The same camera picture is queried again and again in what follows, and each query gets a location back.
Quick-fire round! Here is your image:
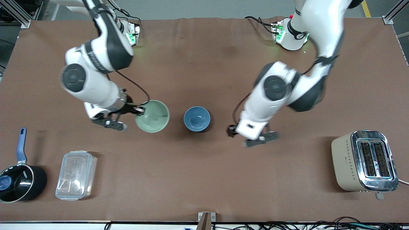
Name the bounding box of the green bowl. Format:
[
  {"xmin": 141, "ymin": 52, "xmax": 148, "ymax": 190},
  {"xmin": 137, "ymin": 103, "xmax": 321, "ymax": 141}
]
[{"xmin": 135, "ymin": 100, "xmax": 170, "ymax": 133}]

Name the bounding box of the blue bowl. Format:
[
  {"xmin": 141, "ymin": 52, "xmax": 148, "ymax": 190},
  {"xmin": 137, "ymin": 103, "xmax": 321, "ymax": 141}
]
[{"xmin": 183, "ymin": 106, "xmax": 211, "ymax": 132}]

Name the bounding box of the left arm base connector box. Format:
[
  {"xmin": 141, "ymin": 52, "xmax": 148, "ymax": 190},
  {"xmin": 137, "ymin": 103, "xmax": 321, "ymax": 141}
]
[{"xmin": 271, "ymin": 20, "xmax": 285, "ymax": 44}]

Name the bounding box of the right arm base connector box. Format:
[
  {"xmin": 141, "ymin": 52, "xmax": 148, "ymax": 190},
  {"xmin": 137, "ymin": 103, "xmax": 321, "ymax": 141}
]
[{"xmin": 126, "ymin": 21, "xmax": 141, "ymax": 46}]

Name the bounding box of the brown table mat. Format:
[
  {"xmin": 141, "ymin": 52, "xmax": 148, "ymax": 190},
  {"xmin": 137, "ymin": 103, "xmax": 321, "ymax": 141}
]
[{"xmin": 0, "ymin": 17, "xmax": 409, "ymax": 223}]

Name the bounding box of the clear plastic food container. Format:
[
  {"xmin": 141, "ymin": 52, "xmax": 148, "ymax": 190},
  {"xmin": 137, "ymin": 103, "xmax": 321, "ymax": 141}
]
[{"xmin": 55, "ymin": 150, "xmax": 97, "ymax": 201}]

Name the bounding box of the glass lid with blue knob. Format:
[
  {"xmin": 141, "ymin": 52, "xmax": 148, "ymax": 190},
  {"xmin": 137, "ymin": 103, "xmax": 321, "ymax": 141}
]
[{"xmin": 0, "ymin": 164, "xmax": 34, "ymax": 202}]

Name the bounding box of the beige chrome toaster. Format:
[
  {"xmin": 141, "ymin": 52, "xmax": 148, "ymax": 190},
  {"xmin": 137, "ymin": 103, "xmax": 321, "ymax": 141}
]
[{"xmin": 331, "ymin": 130, "xmax": 399, "ymax": 201}]

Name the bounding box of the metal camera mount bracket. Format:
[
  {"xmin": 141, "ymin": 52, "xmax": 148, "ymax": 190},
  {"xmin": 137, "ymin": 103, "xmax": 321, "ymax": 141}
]
[{"xmin": 198, "ymin": 212, "xmax": 216, "ymax": 230}]

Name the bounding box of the black right base cable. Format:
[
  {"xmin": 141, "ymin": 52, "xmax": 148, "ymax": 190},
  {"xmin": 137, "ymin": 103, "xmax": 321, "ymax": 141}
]
[{"xmin": 110, "ymin": 0, "xmax": 142, "ymax": 27}]

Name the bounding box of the black base cable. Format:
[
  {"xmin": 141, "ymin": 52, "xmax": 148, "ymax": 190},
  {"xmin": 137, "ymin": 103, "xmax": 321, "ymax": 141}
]
[
  {"xmin": 110, "ymin": 0, "xmax": 142, "ymax": 27},
  {"xmin": 244, "ymin": 16, "xmax": 276, "ymax": 34}
]

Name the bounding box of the black pot with blue handle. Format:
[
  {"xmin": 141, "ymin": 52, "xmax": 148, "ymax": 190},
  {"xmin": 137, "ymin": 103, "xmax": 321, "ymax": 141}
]
[{"xmin": 0, "ymin": 127, "xmax": 48, "ymax": 204}]

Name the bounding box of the black left base cable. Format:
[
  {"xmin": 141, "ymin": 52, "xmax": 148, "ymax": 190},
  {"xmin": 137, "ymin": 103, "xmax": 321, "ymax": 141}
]
[{"xmin": 244, "ymin": 16, "xmax": 276, "ymax": 34}]

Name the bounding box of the black cable bundle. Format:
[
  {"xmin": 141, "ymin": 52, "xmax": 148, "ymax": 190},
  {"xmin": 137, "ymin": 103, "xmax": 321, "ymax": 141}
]
[{"xmin": 212, "ymin": 217, "xmax": 409, "ymax": 230}]

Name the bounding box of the aluminium frame profile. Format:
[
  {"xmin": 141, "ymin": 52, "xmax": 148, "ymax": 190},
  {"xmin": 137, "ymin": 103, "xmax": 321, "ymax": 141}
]
[
  {"xmin": 0, "ymin": 0, "xmax": 31, "ymax": 28},
  {"xmin": 383, "ymin": 0, "xmax": 409, "ymax": 25}
]

